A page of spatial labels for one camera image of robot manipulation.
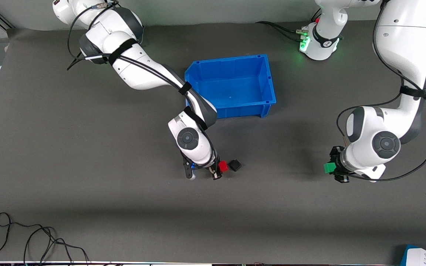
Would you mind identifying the blue plastic bin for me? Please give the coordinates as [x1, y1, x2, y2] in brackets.
[184, 54, 277, 119]

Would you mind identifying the dark grey table mat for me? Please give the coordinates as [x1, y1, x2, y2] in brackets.
[0, 17, 426, 265]

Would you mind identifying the black base cable bundle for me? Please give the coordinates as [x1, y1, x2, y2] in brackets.
[255, 8, 322, 43]

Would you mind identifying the thin black loose cable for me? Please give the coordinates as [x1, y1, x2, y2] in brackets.
[0, 212, 56, 262]
[23, 226, 90, 266]

